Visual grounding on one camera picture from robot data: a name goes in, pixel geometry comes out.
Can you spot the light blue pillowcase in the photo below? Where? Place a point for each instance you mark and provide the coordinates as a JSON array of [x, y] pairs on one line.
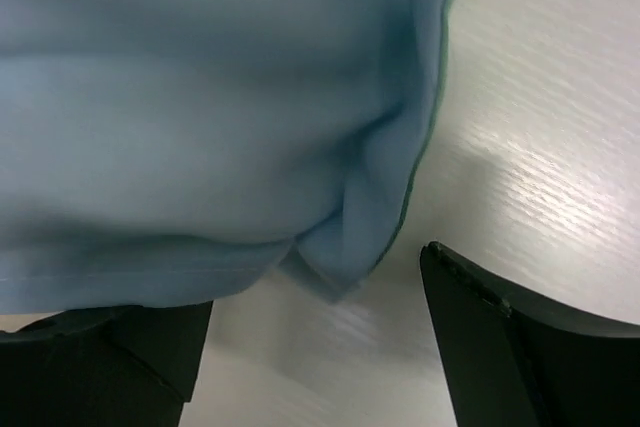
[[170, 152]]

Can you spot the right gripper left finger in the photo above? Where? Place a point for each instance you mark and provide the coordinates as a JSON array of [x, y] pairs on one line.
[[103, 367]]

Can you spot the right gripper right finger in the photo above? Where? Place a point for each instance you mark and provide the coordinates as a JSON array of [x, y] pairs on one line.
[[514, 357]]

